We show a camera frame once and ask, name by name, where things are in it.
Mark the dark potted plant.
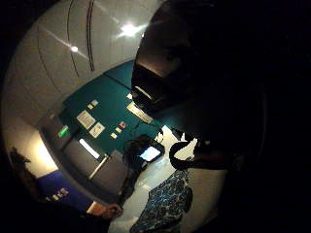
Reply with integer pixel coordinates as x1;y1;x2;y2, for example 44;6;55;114
8;146;42;202

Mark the long white wall sign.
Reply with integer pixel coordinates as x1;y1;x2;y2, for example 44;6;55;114
125;101;154;124

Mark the lit screen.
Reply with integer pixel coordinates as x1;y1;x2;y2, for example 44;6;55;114
139;146;162;163

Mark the green exit sign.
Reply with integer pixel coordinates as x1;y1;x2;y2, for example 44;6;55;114
57;124;70;139

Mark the thin black ceiling track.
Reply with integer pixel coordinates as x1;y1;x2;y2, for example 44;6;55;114
66;0;81;79

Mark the bright ceiling lamp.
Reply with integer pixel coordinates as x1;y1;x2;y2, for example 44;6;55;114
116;21;145;39

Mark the pale card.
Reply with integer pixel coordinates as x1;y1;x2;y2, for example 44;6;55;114
86;200;107;217

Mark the blue pin board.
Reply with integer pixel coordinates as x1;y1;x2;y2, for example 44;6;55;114
34;169;95;215

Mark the grey door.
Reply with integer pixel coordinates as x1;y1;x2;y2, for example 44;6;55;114
42;116;130;198

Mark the metal door handle bar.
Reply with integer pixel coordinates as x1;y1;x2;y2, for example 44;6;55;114
87;153;110;182

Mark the large white wall poster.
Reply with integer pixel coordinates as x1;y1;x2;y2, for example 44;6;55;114
76;110;97;130

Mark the small white wall poster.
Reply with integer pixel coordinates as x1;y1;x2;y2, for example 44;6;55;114
88;121;106;139

